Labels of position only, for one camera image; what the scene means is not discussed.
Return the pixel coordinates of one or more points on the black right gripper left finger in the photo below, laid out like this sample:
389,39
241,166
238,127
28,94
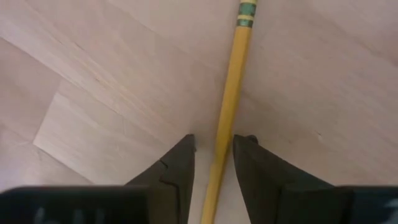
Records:
177,186

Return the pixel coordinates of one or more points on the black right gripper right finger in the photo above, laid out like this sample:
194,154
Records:
267,193

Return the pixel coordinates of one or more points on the yellow pencil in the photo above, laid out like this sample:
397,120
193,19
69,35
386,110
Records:
231,93

